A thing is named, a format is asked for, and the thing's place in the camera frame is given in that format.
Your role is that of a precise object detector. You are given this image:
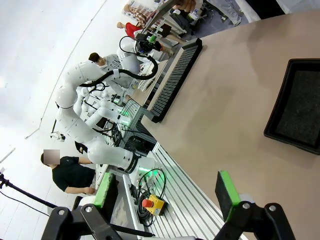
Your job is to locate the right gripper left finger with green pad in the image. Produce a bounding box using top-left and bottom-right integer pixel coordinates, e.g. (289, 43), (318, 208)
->
(41, 171), (121, 240)

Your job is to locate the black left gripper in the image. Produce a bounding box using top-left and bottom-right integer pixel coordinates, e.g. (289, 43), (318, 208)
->
(135, 32), (163, 52)

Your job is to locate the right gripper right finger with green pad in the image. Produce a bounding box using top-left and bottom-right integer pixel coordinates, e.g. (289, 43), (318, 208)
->
(214, 170), (297, 240)

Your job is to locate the black slotted PCB rack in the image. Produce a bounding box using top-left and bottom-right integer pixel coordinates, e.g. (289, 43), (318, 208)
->
(146, 37), (204, 124)

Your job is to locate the person in red shirt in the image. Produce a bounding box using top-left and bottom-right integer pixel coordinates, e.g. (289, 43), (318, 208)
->
(116, 21), (144, 39)

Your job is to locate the person in plaid shirt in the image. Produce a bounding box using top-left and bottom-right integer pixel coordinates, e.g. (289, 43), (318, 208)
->
(123, 2), (161, 29)

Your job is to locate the person in black t-shirt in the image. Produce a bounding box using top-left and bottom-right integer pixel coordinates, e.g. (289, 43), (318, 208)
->
(40, 149), (97, 196)

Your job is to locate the tan background workbench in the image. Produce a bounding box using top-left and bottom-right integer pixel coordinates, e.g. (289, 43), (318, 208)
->
(129, 59), (169, 107)

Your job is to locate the person in grey hoodie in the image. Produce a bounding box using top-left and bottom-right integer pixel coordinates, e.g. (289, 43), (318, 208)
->
(88, 52), (141, 96)

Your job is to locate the yellow emergency stop box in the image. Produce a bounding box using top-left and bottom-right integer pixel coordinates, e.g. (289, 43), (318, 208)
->
(141, 194), (169, 216)

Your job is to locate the black plastic tray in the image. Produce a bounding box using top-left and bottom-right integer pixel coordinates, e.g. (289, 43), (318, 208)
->
(263, 58), (320, 156)

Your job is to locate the black foam tray liner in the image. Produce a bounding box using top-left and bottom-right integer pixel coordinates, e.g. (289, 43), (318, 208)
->
(275, 69), (320, 148)

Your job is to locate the black corrugated cable hose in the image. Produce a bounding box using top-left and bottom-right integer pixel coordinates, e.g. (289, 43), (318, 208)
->
(79, 53), (160, 88)

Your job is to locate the white wire basket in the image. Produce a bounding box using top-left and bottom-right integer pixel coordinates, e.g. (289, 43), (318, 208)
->
(138, 76), (156, 94)

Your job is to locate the black coiled cable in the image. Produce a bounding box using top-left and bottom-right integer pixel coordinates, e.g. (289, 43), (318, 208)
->
(135, 168), (167, 228)

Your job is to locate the black camera tripod arm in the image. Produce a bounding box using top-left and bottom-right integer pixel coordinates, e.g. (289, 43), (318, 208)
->
(0, 172), (59, 211)

